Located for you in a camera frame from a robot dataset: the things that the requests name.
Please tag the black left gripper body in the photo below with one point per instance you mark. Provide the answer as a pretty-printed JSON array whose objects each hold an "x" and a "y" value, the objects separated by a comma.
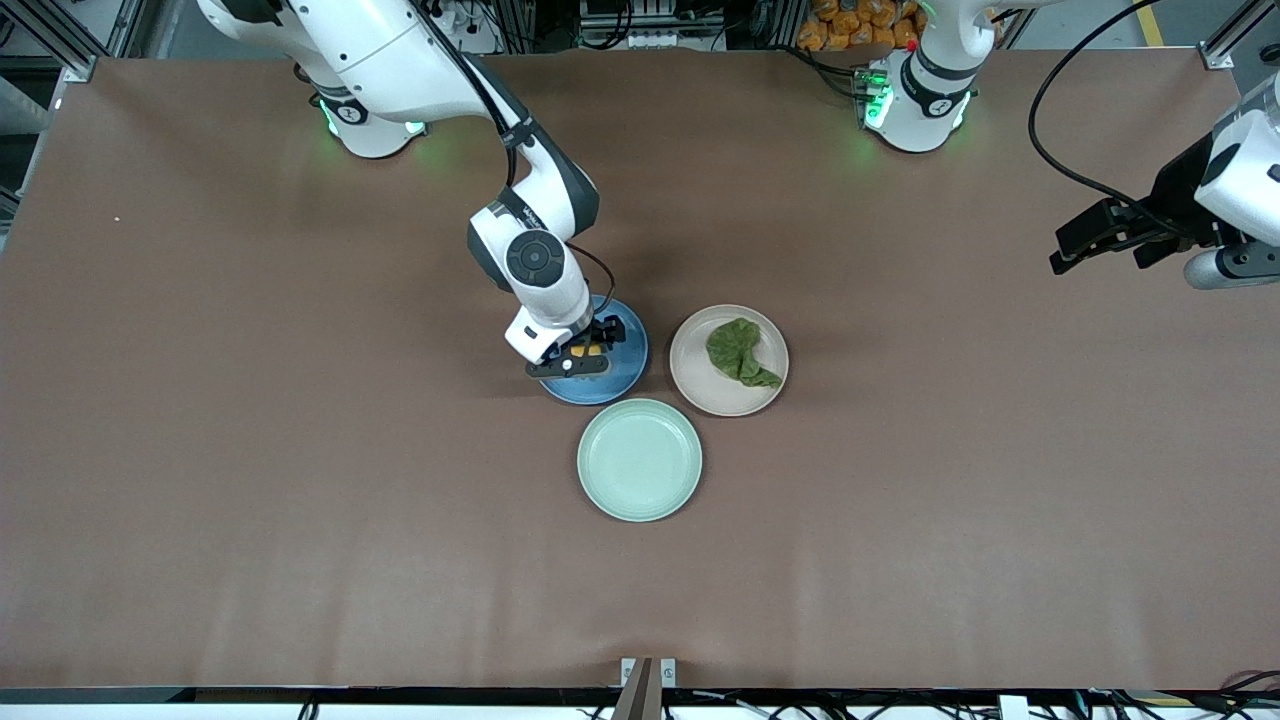
[{"x": 1176, "y": 198}]

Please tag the yellow lemon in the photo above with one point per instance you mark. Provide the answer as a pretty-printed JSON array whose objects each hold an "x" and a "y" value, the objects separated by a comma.
[{"x": 586, "y": 350}]

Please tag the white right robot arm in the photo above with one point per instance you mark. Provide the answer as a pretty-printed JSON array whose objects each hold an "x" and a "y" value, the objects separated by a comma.
[{"x": 380, "y": 50}]

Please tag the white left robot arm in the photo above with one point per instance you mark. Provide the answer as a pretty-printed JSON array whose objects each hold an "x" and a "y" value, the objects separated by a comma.
[{"x": 935, "y": 90}]

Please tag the green lettuce leaf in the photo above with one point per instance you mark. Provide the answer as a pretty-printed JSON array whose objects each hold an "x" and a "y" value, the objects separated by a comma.
[{"x": 738, "y": 350}]

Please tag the blue plate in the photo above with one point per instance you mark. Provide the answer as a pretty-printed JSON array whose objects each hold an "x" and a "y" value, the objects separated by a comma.
[{"x": 622, "y": 375}]

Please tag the beige plate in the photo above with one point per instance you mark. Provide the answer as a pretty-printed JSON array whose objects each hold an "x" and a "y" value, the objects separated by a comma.
[{"x": 700, "y": 385}]

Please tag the pale green plate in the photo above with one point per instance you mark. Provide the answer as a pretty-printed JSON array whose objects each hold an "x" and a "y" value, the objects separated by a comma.
[{"x": 640, "y": 460}]

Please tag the small green lit control box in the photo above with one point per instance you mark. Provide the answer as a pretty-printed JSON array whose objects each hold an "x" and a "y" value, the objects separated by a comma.
[{"x": 870, "y": 95}]

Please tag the white power strip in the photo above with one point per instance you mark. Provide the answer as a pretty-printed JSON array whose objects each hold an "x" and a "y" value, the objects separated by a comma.
[{"x": 650, "y": 25}]

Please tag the orange snack pile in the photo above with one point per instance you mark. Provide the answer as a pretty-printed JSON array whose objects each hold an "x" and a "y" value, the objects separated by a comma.
[{"x": 850, "y": 22}]

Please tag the aluminium frame post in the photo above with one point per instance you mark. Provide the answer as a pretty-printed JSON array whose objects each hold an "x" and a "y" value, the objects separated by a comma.
[
  {"x": 60, "y": 35},
  {"x": 1240, "y": 30}
]

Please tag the metal table edge bracket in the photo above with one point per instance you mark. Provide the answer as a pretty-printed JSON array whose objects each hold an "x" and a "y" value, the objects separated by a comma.
[{"x": 645, "y": 690}]

